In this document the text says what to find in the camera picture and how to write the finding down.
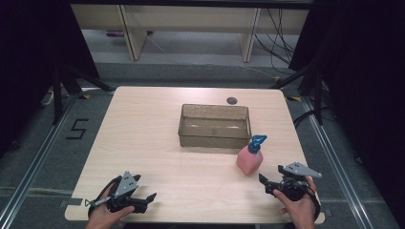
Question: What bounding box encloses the black curtain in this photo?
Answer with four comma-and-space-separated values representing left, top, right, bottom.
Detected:
288, 0, 405, 227
0, 0, 100, 160

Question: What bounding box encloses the person's left hand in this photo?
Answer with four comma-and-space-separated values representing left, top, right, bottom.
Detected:
84, 183, 137, 229

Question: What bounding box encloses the black metal stand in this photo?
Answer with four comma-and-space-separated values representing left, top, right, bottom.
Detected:
52, 62, 115, 126
269, 62, 325, 126

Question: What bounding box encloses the bundle of black cables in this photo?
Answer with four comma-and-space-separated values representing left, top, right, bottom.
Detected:
253, 8, 298, 76

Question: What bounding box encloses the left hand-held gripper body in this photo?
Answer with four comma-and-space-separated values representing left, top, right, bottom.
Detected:
106, 171, 149, 214

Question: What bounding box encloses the metal floor rail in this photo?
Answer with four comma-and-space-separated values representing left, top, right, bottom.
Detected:
0, 92, 84, 229
299, 94, 374, 229

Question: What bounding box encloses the clear brown plastic box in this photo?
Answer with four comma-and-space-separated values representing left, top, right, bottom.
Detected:
177, 103, 253, 150

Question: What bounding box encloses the black wrist strap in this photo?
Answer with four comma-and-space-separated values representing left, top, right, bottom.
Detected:
83, 175, 123, 219
306, 185, 323, 222

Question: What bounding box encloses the pink bottle with blue pump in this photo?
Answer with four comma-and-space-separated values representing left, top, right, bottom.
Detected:
235, 135, 268, 177

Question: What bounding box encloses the person's right hand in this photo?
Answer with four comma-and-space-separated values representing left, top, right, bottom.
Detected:
272, 176, 318, 229

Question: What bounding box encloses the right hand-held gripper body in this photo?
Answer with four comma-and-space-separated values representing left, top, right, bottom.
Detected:
273, 161, 323, 202

